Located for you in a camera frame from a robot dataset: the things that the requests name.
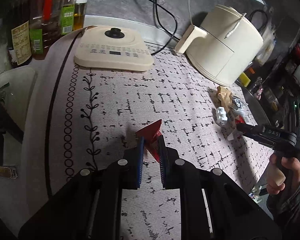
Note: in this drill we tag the person's right hand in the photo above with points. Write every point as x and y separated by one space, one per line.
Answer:
276 178

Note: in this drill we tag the white cap oil bottle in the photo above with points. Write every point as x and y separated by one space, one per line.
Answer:
79 13

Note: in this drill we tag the steel kitchen sink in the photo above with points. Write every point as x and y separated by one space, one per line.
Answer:
254 106

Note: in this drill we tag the patterned white tablecloth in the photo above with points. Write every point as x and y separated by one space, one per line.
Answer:
82 120

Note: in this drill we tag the silver foil wrapper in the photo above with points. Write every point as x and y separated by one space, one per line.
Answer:
238 105

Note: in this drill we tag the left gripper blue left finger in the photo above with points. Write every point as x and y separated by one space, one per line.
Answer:
125 173

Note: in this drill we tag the red paper scrap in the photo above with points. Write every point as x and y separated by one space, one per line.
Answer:
151 134

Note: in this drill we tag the beige induction cooker base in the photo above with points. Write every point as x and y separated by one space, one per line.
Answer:
107 47

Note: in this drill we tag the oil bottle red handle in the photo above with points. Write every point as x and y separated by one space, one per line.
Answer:
44 25

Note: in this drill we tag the dark label bottle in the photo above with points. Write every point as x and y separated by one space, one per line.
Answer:
19 48

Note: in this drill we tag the brown paper piece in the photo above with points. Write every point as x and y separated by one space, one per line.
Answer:
221 97

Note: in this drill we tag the white air fryer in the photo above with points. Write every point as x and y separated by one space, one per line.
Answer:
222 46

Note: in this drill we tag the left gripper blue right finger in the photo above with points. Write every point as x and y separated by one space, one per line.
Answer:
176 173

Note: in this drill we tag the yellow sponge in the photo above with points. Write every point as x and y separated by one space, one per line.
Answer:
244 80

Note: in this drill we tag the green label sauce bottle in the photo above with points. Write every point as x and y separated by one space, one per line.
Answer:
67 16

